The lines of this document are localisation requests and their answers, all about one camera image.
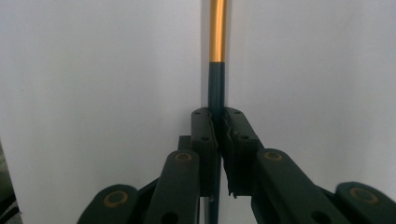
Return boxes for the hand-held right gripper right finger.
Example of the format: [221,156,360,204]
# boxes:
[219,107,344,224]

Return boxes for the black gold-tipped utensil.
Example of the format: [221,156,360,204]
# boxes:
[205,0,228,224]

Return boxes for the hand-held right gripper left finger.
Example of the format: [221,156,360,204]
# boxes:
[144,106,219,224]

